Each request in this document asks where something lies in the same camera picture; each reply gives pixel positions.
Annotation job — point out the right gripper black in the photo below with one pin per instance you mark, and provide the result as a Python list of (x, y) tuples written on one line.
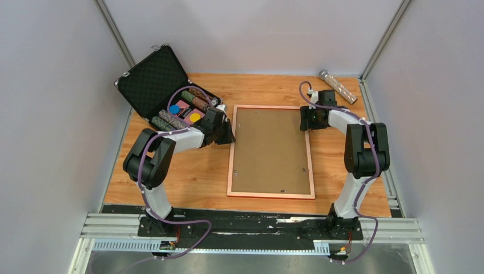
[(307, 123)]

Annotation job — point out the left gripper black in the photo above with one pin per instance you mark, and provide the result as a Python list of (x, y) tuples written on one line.
[(229, 137)]

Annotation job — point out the pink wooden picture frame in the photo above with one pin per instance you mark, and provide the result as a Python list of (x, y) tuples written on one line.
[(230, 181)]

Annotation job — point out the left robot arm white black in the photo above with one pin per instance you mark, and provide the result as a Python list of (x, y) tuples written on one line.
[(149, 159)]

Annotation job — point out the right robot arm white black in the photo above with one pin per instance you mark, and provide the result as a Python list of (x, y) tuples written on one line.
[(366, 156)]

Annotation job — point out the yellow round chip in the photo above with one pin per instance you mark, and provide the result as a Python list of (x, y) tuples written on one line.
[(194, 117)]

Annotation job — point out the glitter-filled clear tube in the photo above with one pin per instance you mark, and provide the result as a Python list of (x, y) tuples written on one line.
[(337, 86)]

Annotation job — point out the pink card box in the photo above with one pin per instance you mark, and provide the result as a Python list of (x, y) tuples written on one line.
[(186, 110)]

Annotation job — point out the brown poker chip roll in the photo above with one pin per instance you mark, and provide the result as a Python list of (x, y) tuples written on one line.
[(199, 93)]

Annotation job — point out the dark green chip roll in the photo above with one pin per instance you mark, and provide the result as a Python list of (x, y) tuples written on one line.
[(199, 103)]

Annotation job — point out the blue round chip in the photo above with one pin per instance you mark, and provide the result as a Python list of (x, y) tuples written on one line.
[(174, 109)]

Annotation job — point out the green poker chip roll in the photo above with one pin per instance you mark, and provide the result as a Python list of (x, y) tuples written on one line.
[(161, 124)]

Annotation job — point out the black foam-lined case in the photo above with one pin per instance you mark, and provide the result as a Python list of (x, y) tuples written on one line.
[(149, 85)]

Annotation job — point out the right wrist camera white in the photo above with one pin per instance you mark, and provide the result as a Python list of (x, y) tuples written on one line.
[(313, 98)]

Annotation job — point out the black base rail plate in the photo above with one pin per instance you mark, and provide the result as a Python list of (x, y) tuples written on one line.
[(217, 229)]

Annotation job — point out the aluminium frame rail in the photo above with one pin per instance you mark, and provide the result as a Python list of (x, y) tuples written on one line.
[(116, 232)]

